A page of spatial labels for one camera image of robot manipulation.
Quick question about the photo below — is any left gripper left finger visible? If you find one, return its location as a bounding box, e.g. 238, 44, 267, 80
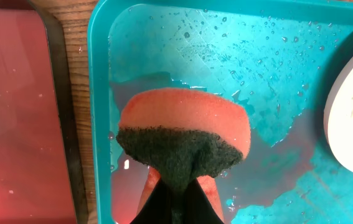
131, 179, 173, 224

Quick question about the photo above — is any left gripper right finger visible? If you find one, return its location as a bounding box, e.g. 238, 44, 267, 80
184, 179, 224, 224

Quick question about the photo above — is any green and orange sponge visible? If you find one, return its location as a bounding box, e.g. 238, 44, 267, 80
116, 88, 251, 223

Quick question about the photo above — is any red and black tray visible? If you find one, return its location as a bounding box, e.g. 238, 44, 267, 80
0, 1, 88, 223

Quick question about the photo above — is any teal plastic tray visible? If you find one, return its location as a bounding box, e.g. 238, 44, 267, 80
87, 1, 353, 223

